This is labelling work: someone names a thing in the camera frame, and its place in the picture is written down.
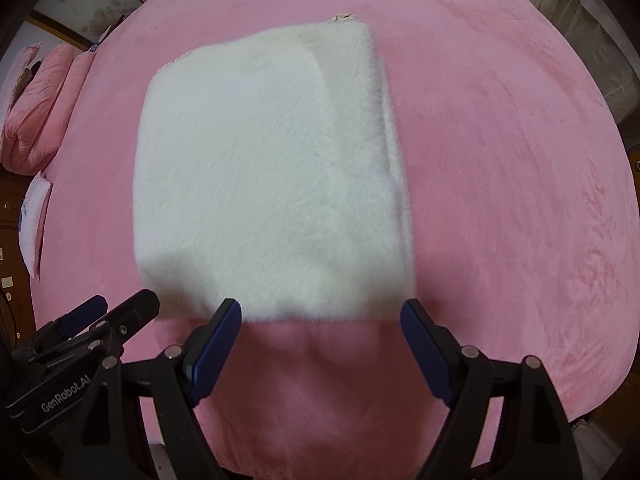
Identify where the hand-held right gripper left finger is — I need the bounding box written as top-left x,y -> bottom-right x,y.
62,298 -> 243,480

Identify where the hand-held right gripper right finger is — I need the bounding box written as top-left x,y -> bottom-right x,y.
400,298 -> 576,480

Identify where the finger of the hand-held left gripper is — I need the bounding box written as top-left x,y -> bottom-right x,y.
90,288 -> 161,361
53,295 -> 109,337

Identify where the white fuzzy cardigan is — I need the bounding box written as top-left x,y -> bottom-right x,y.
132,21 -> 418,322

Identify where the brown wooden headboard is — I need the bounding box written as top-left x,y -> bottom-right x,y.
0,170 -> 36,311

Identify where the pink bed blanket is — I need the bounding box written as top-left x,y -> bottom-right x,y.
27,0 -> 633,476

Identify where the folded pink quilt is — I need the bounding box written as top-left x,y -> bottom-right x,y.
0,42 -> 96,176

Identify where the floral wardrobe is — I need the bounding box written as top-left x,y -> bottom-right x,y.
32,0 -> 201,43

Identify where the black cable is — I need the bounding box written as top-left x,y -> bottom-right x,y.
5,290 -> 22,346

